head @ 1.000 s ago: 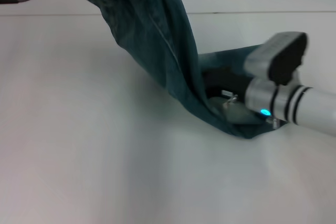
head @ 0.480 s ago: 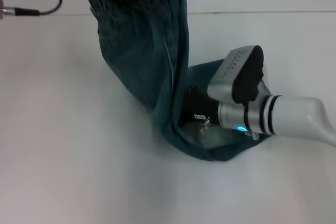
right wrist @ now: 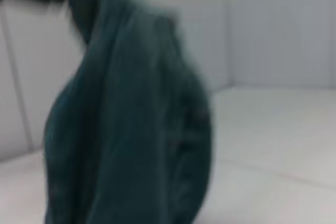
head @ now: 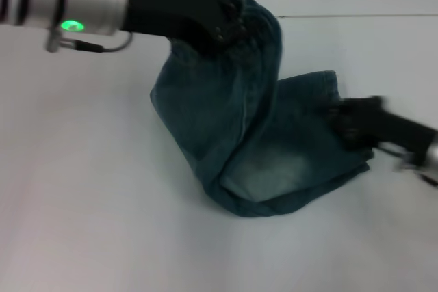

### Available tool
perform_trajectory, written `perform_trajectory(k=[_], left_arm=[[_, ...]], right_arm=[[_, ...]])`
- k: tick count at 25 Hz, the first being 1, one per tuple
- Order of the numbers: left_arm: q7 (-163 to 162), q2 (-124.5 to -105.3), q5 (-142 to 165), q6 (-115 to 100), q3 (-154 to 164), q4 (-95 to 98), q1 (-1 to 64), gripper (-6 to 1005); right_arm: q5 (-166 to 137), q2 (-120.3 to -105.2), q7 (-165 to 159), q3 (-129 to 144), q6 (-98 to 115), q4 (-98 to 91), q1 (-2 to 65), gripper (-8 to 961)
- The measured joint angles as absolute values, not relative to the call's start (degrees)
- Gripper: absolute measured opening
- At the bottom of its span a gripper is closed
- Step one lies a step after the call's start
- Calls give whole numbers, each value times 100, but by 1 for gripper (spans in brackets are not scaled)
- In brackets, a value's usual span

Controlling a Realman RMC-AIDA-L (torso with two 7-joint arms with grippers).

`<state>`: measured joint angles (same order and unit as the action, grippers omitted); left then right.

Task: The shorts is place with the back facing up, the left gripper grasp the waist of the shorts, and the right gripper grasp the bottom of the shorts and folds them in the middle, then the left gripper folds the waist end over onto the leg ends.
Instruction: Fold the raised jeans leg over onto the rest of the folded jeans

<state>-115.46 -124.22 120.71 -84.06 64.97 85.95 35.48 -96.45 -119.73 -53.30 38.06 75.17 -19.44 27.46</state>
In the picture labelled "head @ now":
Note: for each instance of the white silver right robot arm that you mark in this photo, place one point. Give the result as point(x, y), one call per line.
point(433, 155)

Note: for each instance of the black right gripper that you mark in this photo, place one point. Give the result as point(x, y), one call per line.
point(393, 128)

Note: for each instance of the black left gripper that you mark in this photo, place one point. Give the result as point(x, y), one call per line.
point(171, 8)

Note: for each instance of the blue denim shorts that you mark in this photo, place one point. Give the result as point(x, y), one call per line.
point(239, 128)

